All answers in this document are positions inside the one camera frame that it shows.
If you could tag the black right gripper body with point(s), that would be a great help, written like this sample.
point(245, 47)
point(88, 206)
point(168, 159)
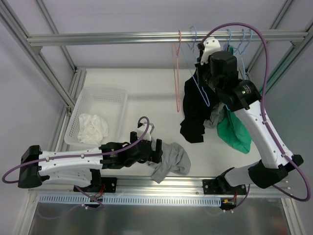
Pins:
point(204, 74)

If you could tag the green tank top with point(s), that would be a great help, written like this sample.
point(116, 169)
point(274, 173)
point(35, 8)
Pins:
point(232, 131)

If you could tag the dark grey tank top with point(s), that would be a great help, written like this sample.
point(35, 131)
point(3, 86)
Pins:
point(216, 116)

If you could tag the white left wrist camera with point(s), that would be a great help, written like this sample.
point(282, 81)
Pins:
point(145, 130)

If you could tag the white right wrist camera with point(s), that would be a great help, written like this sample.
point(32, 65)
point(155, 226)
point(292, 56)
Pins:
point(210, 46)

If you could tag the black tank top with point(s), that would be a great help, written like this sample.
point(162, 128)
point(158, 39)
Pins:
point(198, 103)

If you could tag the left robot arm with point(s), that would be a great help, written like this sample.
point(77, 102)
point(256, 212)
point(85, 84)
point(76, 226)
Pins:
point(82, 168)

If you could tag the pink wire hanger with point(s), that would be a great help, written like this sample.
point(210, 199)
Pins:
point(175, 57)

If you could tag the aluminium hanging rail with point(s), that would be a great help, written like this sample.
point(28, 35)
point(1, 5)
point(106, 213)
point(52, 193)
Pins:
point(80, 39)

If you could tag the white tank top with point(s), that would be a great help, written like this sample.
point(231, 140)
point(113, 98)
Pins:
point(92, 129)

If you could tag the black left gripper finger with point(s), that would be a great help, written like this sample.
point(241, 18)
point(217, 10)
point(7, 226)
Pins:
point(133, 136)
point(156, 156)

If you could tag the white plastic basket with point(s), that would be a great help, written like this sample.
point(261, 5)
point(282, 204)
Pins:
point(108, 103)

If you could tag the blue hanger of green top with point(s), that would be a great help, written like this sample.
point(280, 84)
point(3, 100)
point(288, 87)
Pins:
point(241, 53)

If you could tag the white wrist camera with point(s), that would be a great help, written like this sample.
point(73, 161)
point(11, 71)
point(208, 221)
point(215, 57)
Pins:
point(210, 46)
point(145, 130)

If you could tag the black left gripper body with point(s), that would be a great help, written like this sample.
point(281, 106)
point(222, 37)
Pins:
point(148, 150)

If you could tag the blue hanger of grey top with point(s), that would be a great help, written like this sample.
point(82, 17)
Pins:
point(197, 80)

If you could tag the white slotted cable duct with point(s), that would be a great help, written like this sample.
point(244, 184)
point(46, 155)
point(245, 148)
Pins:
point(132, 200)

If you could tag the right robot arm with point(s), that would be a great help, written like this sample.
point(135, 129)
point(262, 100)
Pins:
point(276, 159)

